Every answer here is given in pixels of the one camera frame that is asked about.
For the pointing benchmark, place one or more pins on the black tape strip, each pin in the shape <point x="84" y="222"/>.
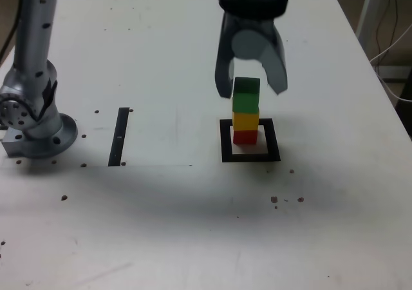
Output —
<point x="118" y="125"/>

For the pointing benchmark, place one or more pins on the yellow cube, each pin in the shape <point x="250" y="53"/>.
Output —
<point x="245" y="120"/>

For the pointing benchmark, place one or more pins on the green cube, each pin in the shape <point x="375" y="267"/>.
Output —
<point x="246" y="100"/>

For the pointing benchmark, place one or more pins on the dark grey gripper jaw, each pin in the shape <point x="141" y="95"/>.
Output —
<point x="222" y="74"/>

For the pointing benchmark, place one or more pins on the black tape square outline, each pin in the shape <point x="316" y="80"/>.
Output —
<point x="225" y="154"/>

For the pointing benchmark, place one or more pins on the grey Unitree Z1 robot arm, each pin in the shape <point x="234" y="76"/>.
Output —
<point x="32" y="45"/>

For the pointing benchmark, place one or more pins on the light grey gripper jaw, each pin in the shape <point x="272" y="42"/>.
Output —
<point x="249" y="45"/>

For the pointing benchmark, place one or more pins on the red cube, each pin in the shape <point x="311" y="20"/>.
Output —
<point x="245" y="138"/>

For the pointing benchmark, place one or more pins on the white metal frame leg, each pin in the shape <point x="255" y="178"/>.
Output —
<point x="370" y="6"/>

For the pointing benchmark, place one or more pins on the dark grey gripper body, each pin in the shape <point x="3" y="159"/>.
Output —
<point x="254" y="22"/>

